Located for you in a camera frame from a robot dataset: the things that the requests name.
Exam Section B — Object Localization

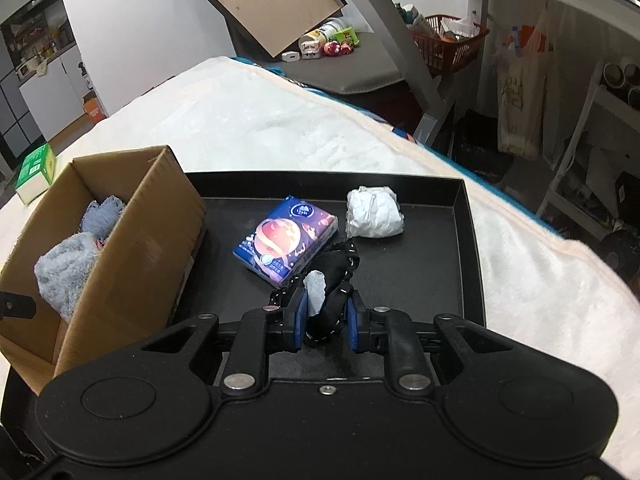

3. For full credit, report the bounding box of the small blue-grey plush toy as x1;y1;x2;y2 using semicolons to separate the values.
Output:
81;195;126;248

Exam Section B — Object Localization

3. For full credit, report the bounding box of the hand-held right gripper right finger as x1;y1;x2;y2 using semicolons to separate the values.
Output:
346;294;503;392

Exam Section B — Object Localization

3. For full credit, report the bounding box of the red plastic basket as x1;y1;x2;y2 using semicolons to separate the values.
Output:
410;14;491;79

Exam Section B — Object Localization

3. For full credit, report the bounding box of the black tray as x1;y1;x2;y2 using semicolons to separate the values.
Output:
0;171;487;456

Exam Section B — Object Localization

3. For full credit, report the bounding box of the white tote bag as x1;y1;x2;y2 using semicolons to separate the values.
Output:
495;7;566;161

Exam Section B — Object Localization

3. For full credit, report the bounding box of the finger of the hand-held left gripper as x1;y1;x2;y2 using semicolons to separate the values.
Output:
0;291;37;320

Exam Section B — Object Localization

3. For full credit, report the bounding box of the white and green can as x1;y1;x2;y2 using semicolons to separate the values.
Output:
299;17;348;51

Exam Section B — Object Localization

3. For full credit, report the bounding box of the green tissue box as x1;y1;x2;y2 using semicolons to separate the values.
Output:
15;142;57;206

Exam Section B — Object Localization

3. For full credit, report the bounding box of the grey fluffy cloth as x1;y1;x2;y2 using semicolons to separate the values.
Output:
34;232;101;322

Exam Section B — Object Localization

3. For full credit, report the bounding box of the brown cardboard box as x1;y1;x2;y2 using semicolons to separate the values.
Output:
0;146;208;395

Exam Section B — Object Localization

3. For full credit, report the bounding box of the white shelf unit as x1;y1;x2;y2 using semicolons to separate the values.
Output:
537;62;640;231

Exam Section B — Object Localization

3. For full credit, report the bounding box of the orange cardboard box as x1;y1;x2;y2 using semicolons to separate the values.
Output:
81;91;108;122

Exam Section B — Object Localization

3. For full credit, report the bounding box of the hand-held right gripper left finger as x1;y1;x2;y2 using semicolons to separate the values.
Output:
141;290;307;393

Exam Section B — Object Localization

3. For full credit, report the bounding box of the black bag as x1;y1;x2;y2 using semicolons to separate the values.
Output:
452;110;516;182

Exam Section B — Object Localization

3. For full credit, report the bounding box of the white crumpled paper ball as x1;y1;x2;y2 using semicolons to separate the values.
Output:
345;186;405;239

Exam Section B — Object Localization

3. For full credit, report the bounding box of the purple tissue pack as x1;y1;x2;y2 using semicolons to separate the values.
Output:
232;195;338;282

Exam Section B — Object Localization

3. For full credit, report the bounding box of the white cabinet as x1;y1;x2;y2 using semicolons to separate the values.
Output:
17;50;101;137

